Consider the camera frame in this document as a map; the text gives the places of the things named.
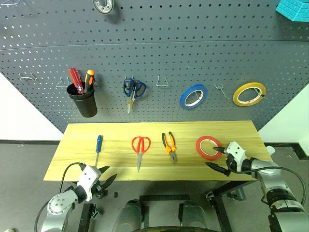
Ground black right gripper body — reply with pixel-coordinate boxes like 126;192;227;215
225;154;239;174

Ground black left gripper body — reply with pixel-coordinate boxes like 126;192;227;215
96;179;109;199

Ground grey metal pegboard wall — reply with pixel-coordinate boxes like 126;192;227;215
0;0;309;141

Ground red tape roll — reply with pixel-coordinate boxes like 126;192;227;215
195;135;223;160

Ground silver rounded robot leg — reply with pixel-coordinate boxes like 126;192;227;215
119;199;146;232
179;202;206;232

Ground orange and black pliers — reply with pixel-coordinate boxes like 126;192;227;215
161;131;178;164

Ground yellow tape roll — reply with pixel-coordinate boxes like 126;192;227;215
232;82;267;108

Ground blue tape roll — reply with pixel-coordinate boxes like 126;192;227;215
179;84;209;110

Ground black plastic cup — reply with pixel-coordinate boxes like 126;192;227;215
66;81;98;118

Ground orange and black screwdriver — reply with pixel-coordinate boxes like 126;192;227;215
83;69;96;94

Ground silver tape roll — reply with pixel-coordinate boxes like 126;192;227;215
92;0;114;14

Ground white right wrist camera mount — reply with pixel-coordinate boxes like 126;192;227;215
223;141;247;173

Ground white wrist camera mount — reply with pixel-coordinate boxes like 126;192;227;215
77;164;102;202
223;141;247;173

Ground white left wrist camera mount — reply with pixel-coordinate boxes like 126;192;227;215
77;164;102;202

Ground blue handled screwdriver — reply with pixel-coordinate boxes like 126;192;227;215
94;135;103;168

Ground red handled scissors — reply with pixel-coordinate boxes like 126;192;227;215
131;136;152;173

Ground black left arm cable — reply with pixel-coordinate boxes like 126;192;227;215
34;162;87;232

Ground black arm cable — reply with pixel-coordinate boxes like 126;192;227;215
34;162;87;232
231;166;305;206

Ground black metal table frame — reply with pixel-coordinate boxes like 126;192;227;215
78;179;257;232

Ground silver wire pegboard hook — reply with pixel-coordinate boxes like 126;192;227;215
214;83;229;100
19;72;39;82
56;76;71;88
155;75;170;87

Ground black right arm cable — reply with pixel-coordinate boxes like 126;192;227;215
231;166;305;206

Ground blue handled scissors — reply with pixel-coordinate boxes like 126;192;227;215
123;77;147;114

